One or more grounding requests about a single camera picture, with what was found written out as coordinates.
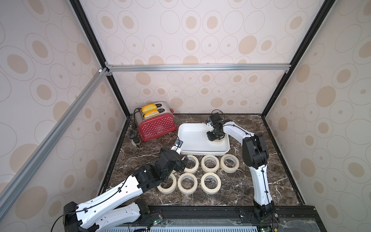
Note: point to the white plastic storage tray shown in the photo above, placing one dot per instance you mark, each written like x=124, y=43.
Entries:
x=196, y=142

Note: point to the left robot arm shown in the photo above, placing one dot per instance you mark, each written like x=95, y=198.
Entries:
x=105, y=211

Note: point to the yellow toast slice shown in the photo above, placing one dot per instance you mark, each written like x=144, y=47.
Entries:
x=150, y=107
x=151, y=113

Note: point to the yellow toast slice rear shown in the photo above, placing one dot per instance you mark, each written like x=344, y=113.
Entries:
x=150, y=107

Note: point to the masking tape roll two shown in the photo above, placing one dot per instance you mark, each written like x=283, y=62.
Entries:
x=210, y=183

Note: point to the black left frame post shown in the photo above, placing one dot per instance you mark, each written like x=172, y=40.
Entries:
x=88, y=30

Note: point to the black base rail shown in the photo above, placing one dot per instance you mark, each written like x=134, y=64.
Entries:
x=208, y=219

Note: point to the yellow toast slice front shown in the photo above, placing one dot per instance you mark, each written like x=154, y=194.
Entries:
x=151, y=113

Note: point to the black right frame post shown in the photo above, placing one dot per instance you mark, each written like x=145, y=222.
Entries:
x=313, y=30

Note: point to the small dark sauce bottle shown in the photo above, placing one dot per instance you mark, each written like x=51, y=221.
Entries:
x=136, y=140

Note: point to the black frame post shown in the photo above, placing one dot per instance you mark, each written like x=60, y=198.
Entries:
x=313, y=30
x=88, y=30

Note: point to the masking tape roll one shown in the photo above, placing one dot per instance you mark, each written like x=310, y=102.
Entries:
x=171, y=188

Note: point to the masking tape roll four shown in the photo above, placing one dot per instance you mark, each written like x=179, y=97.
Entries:
x=229, y=163

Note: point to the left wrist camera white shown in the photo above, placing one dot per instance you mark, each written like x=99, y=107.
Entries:
x=177, y=146

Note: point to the masking tape roll six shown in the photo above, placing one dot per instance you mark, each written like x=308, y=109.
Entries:
x=210, y=164

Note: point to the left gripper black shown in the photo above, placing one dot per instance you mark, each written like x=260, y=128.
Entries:
x=179, y=165

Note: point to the horizontal aluminium frame bar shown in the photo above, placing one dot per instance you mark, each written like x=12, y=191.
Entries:
x=198, y=67

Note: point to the masking tape roll five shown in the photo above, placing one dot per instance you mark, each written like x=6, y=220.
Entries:
x=192, y=165

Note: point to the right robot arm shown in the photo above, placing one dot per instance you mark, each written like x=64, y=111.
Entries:
x=255, y=155

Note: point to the left slanted aluminium bar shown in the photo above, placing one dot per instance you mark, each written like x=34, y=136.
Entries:
x=28, y=170

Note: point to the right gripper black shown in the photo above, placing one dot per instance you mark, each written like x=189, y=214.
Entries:
x=213, y=133

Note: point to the masking tape roll eight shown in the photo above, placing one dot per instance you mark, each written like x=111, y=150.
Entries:
x=187, y=183

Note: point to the red polka dot toaster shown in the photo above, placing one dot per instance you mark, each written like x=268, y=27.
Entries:
x=157, y=126

